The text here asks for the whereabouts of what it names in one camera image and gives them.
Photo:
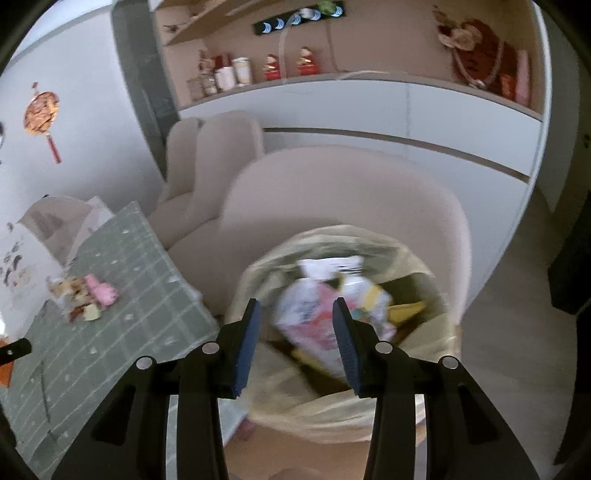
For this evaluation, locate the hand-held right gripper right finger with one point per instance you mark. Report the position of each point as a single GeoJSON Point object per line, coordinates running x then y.
{"type": "Point", "coordinates": [348, 350]}

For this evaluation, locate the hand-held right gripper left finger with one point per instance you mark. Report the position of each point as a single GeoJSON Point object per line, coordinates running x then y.
{"type": "Point", "coordinates": [247, 350]}

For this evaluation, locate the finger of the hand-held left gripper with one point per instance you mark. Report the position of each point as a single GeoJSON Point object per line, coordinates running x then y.
{"type": "Point", "coordinates": [16, 350]}

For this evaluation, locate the white and pink packet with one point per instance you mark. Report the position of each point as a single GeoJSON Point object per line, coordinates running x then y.
{"type": "Point", "coordinates": [314, 314]}

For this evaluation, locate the trash bin with plastic bag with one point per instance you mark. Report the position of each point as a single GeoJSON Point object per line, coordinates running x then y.
{"type": "Point", "coordinates": [286, 397]}

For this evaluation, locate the yellow packet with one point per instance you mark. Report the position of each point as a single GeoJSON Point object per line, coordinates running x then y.
{"type": "Point", "coordinates": [406, 311]}

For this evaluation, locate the yellow wrapper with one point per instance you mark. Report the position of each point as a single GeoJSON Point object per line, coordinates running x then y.
{"type": "Point", "coordinates": [90, 314]}

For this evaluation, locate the white paper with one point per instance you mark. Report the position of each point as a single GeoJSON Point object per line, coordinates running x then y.
{"type": "Point", "coordinates": [332, 266]}

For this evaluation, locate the pink toy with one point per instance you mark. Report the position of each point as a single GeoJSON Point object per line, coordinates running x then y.
{"type": "Point", "coordinates": [104, 290]}

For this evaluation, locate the grey checked tablecloth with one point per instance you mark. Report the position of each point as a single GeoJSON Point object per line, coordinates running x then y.
{"type": "Point", "coordinates": [129, 277]}

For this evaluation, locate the dark furniture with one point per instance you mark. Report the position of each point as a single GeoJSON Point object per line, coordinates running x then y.
{"type": "Point", "coordinates": [572, 277]}

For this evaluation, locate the white cabinet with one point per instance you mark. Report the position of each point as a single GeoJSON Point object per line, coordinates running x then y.
{"type": "Point", "coordinates": [351, 106]}

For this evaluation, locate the glass jar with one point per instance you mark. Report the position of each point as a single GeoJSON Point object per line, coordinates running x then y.
{"type": "Point", "coordinates": [195, 88]}

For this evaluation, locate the white cup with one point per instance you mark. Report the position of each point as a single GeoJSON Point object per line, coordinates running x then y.
{"type": "Point", "coordinates": [225, 79]}
{"type": "Point", "coordinates": [242, 73]}

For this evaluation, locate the red figurine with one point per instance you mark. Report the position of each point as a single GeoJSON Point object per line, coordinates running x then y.
{"type": "Point", "coordinates": [308, 63]}
{"type": "Point", "coordinates": [272, 69]}

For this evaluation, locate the small red box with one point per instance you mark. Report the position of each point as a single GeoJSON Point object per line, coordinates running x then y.
{"type": "Point", "coordinates": [508, 87]}

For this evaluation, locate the pink box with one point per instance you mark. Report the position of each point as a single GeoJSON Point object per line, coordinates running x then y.
{"type": "Point", "coordinates": [522, 78]}

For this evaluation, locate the red decoration with flower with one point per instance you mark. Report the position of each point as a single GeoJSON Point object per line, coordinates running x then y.
{"type": "Point", "coordinates": [480, 50]}

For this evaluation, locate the black power strip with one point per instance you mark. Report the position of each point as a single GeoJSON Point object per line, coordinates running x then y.
{"type": "Point", "coordinates": [277, 24]}

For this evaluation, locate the small dark shelf ornament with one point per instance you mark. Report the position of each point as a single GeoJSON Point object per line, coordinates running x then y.
{"type": "Point", "coordinates": [172, 28]}

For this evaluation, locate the white charger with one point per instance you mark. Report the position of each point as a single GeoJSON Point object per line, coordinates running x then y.
{"type": "Point", "coordinates": [307, 13]}

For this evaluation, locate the green charger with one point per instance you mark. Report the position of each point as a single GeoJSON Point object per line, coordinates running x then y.
{"type": "Point", "coordinates": [327, 7]}

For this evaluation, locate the round red wall ornament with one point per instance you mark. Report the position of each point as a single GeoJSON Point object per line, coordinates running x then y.
{"type": "Point", "coordinates": [41, 110]}

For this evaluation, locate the wooden wall shelf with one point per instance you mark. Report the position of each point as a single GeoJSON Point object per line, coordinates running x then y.
{"type": "Point", "coordinates": [203, 25]}

